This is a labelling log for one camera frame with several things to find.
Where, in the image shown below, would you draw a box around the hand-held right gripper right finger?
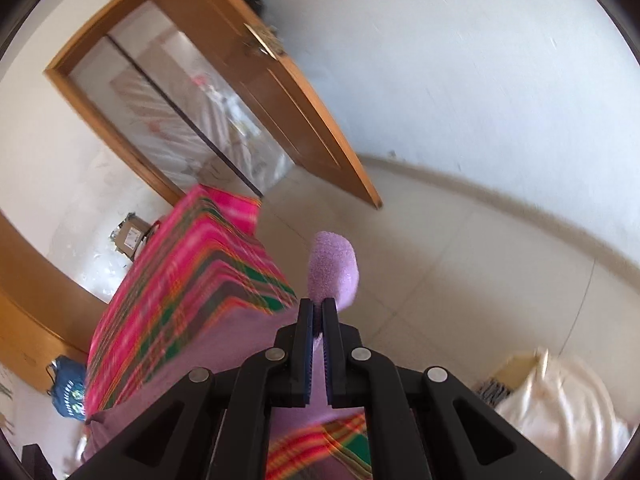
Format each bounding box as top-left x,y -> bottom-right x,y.
322,298 -> 576,480

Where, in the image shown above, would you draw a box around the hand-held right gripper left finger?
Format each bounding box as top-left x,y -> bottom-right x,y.
67,298 -> 315,480

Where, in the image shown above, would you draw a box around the purple fleece pants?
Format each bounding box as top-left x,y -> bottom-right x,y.
82,231 -> 373,480

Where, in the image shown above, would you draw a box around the blue printed bag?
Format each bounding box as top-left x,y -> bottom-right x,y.
47,355 -> 89,419

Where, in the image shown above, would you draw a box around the plaid bed sheet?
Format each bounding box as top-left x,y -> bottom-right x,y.
85,184 -> 373,480

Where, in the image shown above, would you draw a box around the wooden wardrobe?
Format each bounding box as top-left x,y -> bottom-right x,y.
0,210 -> 109,392

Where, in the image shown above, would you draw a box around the cardboard box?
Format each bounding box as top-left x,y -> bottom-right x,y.
475,352 -> 546,409
111,214 -> 152,262

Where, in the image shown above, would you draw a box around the white cloth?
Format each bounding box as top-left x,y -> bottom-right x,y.
495,347 -> 634,480

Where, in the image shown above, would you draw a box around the wooden door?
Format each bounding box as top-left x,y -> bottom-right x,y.
137,0 -> 384,210

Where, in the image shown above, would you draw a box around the printed door curtain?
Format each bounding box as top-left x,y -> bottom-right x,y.
67,0 -> 296,197

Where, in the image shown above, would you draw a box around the wooden door frame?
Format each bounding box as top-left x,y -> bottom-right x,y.
44,0 -> 266,206

